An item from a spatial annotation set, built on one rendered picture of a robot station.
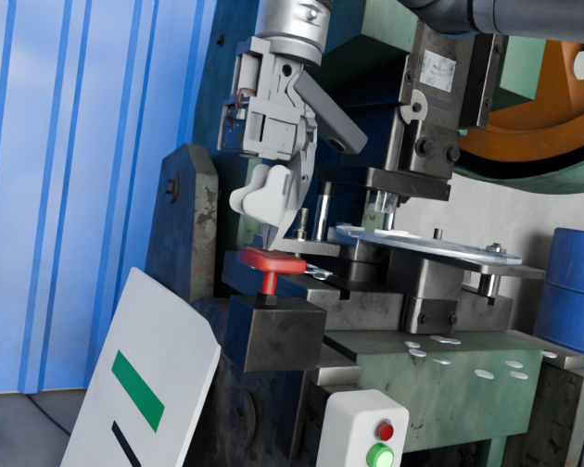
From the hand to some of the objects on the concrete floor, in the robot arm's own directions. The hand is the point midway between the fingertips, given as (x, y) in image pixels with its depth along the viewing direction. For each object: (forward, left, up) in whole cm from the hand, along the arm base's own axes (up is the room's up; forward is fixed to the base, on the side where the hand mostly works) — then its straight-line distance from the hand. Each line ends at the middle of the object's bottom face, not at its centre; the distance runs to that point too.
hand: (275, 239), depth 55 cm
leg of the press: (+35, -14, -78) cm, 86 cm away
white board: (+49, -10, -78) cm, 92 cm away
